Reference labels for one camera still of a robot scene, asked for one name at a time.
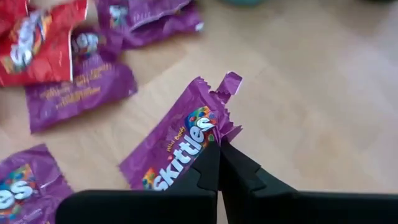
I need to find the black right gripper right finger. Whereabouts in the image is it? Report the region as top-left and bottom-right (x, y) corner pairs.
(220, 140), (398, 224)

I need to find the teal plastic bin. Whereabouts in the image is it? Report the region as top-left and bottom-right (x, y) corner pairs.
(220, 0), (267, 7)

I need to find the red Skittles candy bag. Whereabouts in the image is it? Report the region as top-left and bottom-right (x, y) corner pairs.
(0, 0), (90, 88)

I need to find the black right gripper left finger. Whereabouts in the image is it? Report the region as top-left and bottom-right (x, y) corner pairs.
(55, 141), (221, 224)

